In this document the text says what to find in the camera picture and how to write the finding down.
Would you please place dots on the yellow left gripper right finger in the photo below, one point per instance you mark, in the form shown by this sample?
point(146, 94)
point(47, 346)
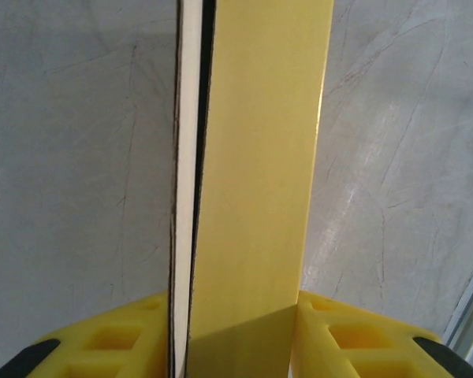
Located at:
point(358, 350)

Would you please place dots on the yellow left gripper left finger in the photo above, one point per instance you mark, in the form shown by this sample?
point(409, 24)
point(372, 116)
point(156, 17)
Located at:
point(102, 346)

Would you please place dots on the yellow cardboard paper box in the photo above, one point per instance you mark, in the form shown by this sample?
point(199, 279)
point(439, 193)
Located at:
point(260, 157)

